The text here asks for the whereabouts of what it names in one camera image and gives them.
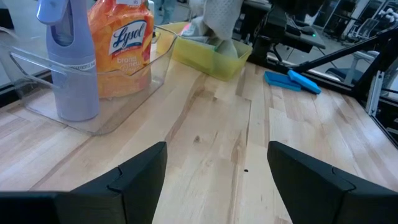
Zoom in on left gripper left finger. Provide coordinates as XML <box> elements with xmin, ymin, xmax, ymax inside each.
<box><xmin>0</xmin><ymin>141</ymin><xmax>168</xmax><ymax>224</ymax></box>

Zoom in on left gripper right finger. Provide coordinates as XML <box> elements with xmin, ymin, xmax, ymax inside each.
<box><xmin>267</xmin><ymin>141</ymin><xmax>398</xmax><ymax>224</ymax></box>

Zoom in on purple spray bottle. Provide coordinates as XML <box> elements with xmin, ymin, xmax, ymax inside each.
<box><xmin>36</xmin><ymin>0</ymin><xmax>101</xmax><ymax>123</ymax></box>

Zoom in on orange Lysol spray bottle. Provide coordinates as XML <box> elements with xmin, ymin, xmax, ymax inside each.
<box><xmin>88</xmin><ymin>0</ymin><xmax>155</xmax><ymax>99</ymax></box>

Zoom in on pink cloth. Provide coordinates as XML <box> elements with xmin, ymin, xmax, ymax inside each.
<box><xmin>181</xmin><ymin>22</ymin><xmax>200</xmax><ymax>37</ymax></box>

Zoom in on grey waffle cloth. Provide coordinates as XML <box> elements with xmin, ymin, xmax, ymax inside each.
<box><xmin>186</xmin><ymin>0</ymin><xmax>245</xmax><ymax>47</ymax></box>

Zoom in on clear plastic bin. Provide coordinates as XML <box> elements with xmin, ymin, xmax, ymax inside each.
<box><xmin>0</xmin><ymin>24</ymin><xmax>178</xmax><ymax>136</ymax></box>

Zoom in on blue two-tone sponge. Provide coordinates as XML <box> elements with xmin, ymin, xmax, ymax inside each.
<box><xmin>287</xmin><ymin>69</ymin><xmax>322</xmax><ymax>95</ymax></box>
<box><xmin>263</xmin><ymin>70</ymin><xmax>302</xmax><ymax>93</ymax></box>

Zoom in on white office chair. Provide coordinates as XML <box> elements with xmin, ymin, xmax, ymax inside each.
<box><xmin>345</xmin><ymin>17</ymin><xmax>385</xmax><ymax>43</ymax></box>

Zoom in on yellow translucent plastic bin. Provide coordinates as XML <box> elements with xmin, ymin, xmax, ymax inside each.
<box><xmin>156</xmin><ymin>21</ymin><xmax>253</xmax><ymax>83</ymax></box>

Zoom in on person's legs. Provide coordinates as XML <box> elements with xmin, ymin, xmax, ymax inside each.
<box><xmin>155</xmin><ymin>0</ymin><xmax>178</xmax><ymax>25</ymax></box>

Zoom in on aluminium frame bracket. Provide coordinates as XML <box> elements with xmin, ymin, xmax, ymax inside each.
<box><xmin>365</xmin><ymin>70</ymin><xmax>387</xmax><ymax>118</ymax></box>

